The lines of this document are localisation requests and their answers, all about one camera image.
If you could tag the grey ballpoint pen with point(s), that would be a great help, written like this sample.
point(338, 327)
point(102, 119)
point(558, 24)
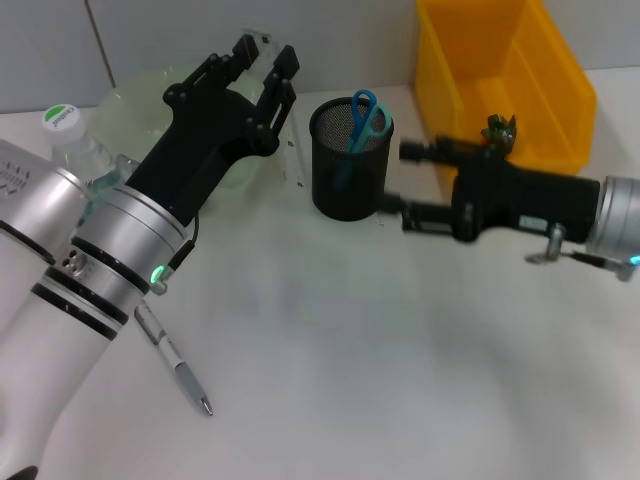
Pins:
point(175, 360)

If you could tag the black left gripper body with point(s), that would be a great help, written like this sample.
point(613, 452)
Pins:
point(200, 150)

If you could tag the pale green glass fruit plate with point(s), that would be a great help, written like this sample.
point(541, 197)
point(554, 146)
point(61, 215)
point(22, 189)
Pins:
point(130, 95)

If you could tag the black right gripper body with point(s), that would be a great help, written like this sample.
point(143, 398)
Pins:
point(525, 200)

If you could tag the transparent plastic ruler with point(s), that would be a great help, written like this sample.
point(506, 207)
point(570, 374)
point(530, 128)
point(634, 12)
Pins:
point(260, 50)

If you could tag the green plastic wrapper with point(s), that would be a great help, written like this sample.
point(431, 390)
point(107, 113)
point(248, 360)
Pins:
point(500, 127)

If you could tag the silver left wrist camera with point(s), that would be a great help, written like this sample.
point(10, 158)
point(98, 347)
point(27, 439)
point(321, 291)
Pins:
point(35, 200)

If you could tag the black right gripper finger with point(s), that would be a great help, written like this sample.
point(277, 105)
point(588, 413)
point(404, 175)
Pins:
point(435, 150)
point(425, 220)

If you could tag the black mesh pen cup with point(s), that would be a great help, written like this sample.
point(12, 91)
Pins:
point(350, 200)

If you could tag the blue scissors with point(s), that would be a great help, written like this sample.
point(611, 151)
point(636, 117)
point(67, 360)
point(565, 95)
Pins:
point(356, 142)

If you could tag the yellow plastic bin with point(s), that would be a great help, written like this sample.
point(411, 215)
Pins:
point(450, 75)

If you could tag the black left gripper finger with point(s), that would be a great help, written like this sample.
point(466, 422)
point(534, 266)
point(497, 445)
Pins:
point(280, 90)
point(215, 65)

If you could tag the clear water bottle green label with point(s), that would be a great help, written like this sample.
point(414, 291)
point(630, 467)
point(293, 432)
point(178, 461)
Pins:
point(60, 120)

